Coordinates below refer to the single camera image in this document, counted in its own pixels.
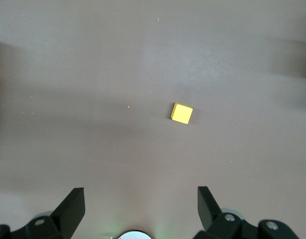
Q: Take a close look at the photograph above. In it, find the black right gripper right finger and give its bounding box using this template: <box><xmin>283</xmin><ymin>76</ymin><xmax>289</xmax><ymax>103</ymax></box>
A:
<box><xmin>192</xmin><ymin>185</ymin><xmax>299</xmax><ymax>239</ymax></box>

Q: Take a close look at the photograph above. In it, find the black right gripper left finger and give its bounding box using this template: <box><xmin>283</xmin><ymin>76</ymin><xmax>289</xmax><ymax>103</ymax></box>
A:
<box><xmin>0</xmin><ymin>187</ymin><xmax>86</xmax><ymax>239</ymax></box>

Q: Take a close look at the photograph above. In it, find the yellow cube block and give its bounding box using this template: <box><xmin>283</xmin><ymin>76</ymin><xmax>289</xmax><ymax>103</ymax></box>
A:
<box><xmin>170</xmin><ymin>102</ymin><xmax>194</xmax><ymax>124</ymax></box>

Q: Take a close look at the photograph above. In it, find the brown table cloth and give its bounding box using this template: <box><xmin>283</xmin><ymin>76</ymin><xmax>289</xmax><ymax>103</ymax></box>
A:
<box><xmin>0</xmin><ymin>0</ymin><xmax>306</xmax><ymax>239</ymax></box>

